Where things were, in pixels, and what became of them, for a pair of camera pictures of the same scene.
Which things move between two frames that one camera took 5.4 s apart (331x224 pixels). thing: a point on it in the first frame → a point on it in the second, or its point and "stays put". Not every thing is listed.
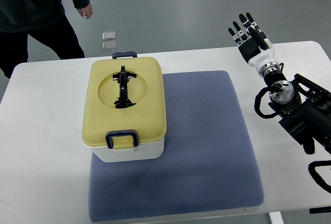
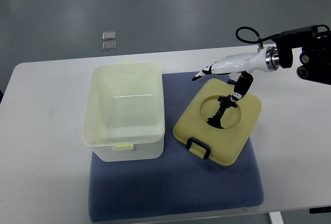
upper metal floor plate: x=109 y=35 stays put
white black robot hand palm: x=256 y=50 → x=244 y=63
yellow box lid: x=101 y=90 → x=223 y=146
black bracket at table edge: x=319 y=210 stays put
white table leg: x=276 y=218 stays put
